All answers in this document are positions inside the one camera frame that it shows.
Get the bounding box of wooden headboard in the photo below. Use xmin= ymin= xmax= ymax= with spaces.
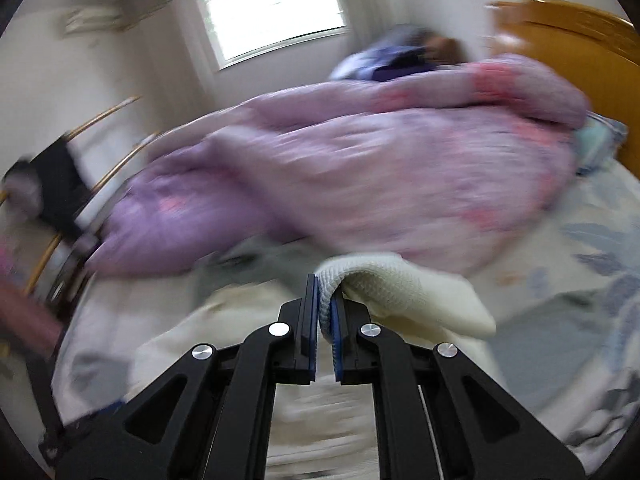
xmin=486 ymin=0 xmax=640 ymax=181

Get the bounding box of leaf print bed sheet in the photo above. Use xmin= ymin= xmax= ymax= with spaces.
xmin=50 ymin=157 xmax=640 ymax=480

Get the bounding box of purple floral quilt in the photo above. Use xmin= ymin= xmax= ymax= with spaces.
xmin=85 ymin=55 xmax=591 ymax=281

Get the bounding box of cream knitted sweater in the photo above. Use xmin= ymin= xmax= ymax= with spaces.
xmin=131 ymin=253 xmax=497 ymax=480

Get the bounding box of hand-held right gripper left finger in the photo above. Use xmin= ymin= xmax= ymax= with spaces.
xmin=56 ymin=273 xmax=319 ymax=480

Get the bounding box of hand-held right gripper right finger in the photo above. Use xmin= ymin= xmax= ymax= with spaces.
xmin=330 ymin=292 xmax=586 ymax=480

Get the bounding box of air conditioner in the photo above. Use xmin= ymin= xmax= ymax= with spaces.
xmin=62 ymin=0 xmax=176 ymax=37

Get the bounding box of window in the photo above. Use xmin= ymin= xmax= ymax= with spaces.
xmin=192 ymin=0 xmax=350 ymax=72

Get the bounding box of black garment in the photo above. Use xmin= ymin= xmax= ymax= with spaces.
xmin=2 ymin=132 xmax=101 ymax=251

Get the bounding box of dark purple clothes pile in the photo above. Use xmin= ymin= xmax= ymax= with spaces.
xmin=330 ymin=24 xmax=463 ymax=83

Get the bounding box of bamboo chair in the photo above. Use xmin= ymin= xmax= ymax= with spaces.
xmin=0 ymin=96 xmax=166 ymax=311

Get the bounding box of light blue pillow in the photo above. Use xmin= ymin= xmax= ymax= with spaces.
xmin=572 ymin=112 xmax=629 ymax=176

